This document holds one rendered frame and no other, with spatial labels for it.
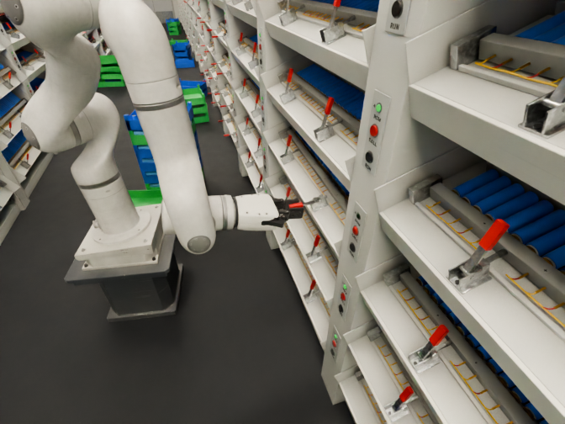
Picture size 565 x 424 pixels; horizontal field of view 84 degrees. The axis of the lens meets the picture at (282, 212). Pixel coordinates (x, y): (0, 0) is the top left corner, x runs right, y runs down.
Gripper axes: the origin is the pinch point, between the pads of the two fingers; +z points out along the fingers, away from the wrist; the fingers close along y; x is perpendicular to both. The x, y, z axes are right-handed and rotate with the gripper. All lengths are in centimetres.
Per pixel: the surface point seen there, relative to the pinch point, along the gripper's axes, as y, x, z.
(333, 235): 11.5, -0.1, 6.3
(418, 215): 31.4, 20.6, 5.7
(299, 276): -10.3, -38.3, 12.8
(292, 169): -20.9, 0.1, 6.7
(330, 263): 4.6, -17.1, 13.2
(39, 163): -159, -69, -111
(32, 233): -89, -72, -98
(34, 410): 3, -67, -72
